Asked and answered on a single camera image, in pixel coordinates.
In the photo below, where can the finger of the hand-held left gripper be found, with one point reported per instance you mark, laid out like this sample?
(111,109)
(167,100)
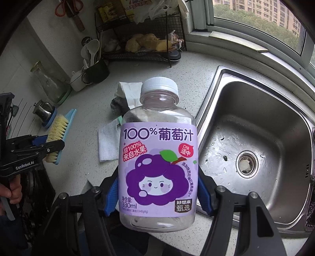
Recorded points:
(54,146)
(40,139)

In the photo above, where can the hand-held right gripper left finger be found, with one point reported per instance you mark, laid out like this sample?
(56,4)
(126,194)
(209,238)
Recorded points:
(112,199)

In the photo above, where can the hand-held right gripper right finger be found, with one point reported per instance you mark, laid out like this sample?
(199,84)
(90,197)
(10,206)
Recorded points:
(205,197)

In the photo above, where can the yellow bristle scrub brush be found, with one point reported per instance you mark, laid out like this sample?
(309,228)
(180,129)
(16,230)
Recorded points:
(59,130)

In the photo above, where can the plastic juice bottle purple label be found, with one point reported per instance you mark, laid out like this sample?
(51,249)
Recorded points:
(157,160)

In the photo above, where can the grey felt cloth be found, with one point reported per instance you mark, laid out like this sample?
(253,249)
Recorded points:
(117,105)

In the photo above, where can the cream rubber glove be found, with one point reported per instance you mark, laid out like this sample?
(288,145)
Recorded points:
(128,93)

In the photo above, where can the person's left hand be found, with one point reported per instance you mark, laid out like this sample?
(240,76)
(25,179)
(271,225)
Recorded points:
(8,188)

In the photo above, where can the blue dish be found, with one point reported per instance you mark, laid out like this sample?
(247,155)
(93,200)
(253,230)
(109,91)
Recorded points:
(52,118)

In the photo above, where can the steel oil pot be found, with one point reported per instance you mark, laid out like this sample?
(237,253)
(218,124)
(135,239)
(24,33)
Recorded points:
(44,112)

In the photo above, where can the green dish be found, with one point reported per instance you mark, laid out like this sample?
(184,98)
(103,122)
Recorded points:
(66,97)

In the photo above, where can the sink drain strainer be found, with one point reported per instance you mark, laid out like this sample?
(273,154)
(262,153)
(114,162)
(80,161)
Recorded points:
(246,163)

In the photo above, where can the white wipe cloth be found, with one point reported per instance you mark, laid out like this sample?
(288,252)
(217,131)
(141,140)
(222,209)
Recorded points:
(109,142)

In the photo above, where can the clear glass bottle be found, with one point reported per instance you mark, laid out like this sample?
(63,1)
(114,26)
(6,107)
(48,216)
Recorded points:
(49,83)

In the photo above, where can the person's blue trousers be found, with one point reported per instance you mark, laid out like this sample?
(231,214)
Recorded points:
(12,231)

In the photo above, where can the white lidded pot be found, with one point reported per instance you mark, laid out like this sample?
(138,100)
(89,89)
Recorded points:
(78,82)

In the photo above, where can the small black green box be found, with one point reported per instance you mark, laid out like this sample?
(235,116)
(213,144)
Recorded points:
(119,120)

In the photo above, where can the dark utensil cup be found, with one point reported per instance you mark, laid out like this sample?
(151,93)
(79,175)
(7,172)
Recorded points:
(98,72)

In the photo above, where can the white ladle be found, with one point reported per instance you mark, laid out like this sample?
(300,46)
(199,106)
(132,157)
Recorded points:
(84,53)

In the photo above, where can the steel sink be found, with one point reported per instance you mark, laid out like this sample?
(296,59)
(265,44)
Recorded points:
(270,118)

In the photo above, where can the white rice paddle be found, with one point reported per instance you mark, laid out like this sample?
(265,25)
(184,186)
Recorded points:
(93,48)

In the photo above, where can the steel wool scourer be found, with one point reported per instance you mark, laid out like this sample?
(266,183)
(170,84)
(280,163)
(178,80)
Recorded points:
(310,178)

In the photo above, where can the small metal strainer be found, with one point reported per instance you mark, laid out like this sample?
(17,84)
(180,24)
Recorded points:
(86,40)

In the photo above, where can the garlic bulb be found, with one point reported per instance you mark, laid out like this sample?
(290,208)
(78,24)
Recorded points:
(110,44)
(173,38)

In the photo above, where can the ginger root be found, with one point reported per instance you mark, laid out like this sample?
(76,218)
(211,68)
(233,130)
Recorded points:
(155,43)
(133,44)

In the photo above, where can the dark bottle yellow label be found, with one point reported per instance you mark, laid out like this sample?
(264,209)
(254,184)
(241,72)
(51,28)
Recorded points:
(107,13)

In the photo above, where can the yellow detergent box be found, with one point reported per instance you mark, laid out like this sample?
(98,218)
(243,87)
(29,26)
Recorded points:
(128,7)

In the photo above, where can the window frame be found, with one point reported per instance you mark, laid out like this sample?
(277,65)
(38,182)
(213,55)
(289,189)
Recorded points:
(209,14)

